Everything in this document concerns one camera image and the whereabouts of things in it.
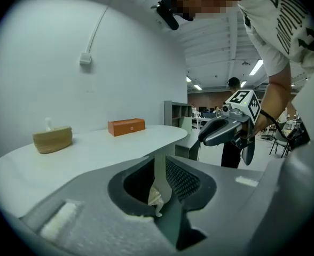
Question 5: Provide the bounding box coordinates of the white table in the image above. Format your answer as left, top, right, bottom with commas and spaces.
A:
0, 124, 189, 219

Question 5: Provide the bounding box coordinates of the black-framed chair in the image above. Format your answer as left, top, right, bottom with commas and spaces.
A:
269, 126, 293, 158

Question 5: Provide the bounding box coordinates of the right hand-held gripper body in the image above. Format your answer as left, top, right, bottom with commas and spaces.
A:
220, 89, 262, 167

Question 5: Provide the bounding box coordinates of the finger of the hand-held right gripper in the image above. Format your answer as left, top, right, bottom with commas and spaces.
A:
198, 121, 243, 147
199, 115, 230, 135

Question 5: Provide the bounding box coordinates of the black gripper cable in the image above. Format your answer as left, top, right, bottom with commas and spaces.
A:
260, 109, 292, 144

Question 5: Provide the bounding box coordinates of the white printed t-shirt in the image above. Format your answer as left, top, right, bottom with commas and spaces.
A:
236, 0, 314, 77

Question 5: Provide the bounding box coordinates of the person's right hand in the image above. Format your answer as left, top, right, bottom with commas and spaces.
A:
242, 113, 268, 140

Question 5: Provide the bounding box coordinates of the round wooden tissue box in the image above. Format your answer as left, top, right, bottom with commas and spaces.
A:
32, 126, 74, 155

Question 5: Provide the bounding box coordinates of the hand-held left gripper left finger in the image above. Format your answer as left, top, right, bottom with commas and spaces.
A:
19, 155, 178, 256

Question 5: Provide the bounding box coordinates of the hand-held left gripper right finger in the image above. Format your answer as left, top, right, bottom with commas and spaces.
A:
166, 155, 274, 256

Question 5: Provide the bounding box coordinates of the orange rectangular box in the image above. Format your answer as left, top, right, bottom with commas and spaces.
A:
107, 118, 146, 138

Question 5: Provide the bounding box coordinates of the white wall junction box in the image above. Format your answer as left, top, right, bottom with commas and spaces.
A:
79, 52, 92, 67

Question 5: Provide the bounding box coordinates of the black head-mounted camera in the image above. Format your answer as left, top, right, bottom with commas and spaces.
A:
151, 0, 180, 31

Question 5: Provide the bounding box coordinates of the grey desk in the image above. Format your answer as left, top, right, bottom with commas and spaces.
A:
175, 129, 202, 161

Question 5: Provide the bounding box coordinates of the white wall cable conduit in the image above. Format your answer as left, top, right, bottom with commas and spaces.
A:
86, 0, 140, 53

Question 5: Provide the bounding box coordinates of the grey shelf cabinet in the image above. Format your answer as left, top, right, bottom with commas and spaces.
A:
163, 100, 193, 131

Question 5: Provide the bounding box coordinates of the person's right forearm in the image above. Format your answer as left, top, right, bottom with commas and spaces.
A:
258, 62, 293, 117

